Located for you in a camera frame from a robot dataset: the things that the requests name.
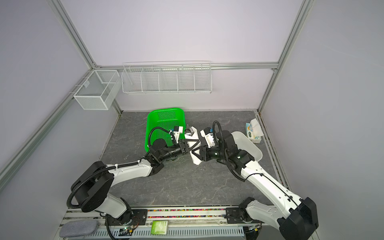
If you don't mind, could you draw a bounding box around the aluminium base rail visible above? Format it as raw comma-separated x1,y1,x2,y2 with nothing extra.
61,204,313,227

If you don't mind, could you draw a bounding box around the tissue pack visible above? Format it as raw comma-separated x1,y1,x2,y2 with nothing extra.
245,119,264,144

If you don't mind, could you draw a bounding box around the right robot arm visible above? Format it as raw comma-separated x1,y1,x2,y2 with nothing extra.
186,131,319,240

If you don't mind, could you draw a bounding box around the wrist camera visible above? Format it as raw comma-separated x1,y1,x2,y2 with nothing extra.
200,127,216,148
169,126,184,143

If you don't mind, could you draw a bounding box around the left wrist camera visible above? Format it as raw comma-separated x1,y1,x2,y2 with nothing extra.
169,126,184,143

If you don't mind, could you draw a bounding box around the green perforated plastic basket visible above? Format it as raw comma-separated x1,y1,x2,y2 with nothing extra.
145,108,186,152

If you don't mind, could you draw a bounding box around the long white wire shelf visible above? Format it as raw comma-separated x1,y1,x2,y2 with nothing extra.
121,61,213,94

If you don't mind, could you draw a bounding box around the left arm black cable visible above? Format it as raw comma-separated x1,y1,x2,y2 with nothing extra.
147,126,175,151

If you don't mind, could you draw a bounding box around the grey cloth pad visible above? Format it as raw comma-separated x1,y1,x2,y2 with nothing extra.
59,220,99,238

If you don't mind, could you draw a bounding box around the small white mesh basket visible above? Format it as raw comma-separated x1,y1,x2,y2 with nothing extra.
74,70,122,111

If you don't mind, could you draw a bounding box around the white slotted cable duct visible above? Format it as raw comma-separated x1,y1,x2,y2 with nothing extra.
89,226,245,239

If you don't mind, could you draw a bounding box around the white oval plastic tub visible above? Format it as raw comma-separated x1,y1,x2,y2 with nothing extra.
231,131,263,162

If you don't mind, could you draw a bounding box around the white paper napkin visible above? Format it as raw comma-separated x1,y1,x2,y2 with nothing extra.
184,125,202,166

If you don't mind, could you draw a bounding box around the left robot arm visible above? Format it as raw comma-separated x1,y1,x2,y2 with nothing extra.
67,139,200,225

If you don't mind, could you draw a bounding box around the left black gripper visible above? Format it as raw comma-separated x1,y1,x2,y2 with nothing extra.
159,139,200,162

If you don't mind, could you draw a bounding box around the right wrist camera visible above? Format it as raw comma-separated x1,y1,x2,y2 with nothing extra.
200,127,216,148

